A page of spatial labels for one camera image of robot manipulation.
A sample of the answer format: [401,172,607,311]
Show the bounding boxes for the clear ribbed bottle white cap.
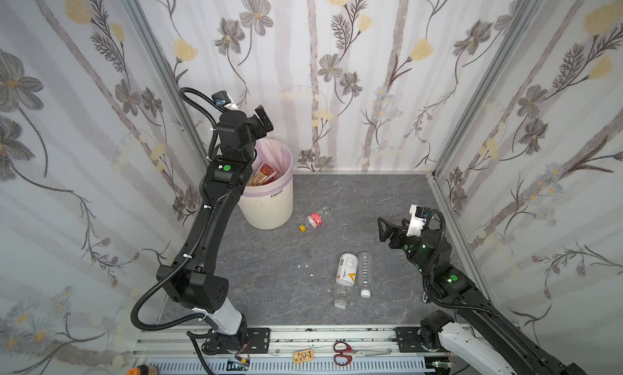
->
[358,252,373,299]

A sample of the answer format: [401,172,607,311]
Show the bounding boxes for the yellow tea bottle red label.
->
[248,163,278,187]

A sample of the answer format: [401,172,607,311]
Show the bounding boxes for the small bottle yellow cap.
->
[298,206,330,233]

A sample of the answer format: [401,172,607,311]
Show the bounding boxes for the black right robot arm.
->
[377,206,584,374]

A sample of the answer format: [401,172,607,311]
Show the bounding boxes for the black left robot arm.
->
[130,87,274,351]

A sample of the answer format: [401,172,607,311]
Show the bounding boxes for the purple plastic bin liner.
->
[243,138,294,197]

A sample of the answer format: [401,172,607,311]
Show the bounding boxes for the cream plastic trash bin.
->
[238,179,294,230]

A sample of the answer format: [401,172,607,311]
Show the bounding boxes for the clear bottle white yellow label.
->
[333,253,359,310]

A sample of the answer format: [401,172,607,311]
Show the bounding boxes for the yellow tag card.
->
[293,349,315,365]

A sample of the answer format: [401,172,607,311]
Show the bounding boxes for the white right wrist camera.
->
[407,205,432,237]

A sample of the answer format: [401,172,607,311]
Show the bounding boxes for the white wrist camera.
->
[407,205,432,237]
[212,90,238,112]

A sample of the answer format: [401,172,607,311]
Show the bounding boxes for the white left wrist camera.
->
[212,90,238,112]

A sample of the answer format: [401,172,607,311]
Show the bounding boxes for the red handled scissors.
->
[333,341,391,367]

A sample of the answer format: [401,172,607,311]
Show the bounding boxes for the white perforated cable duct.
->
[145,357,434,375]

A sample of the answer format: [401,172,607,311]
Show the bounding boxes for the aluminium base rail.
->
[131,325,407,360]

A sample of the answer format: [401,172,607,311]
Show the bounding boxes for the orange black tool handle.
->
[126,365,159,375]

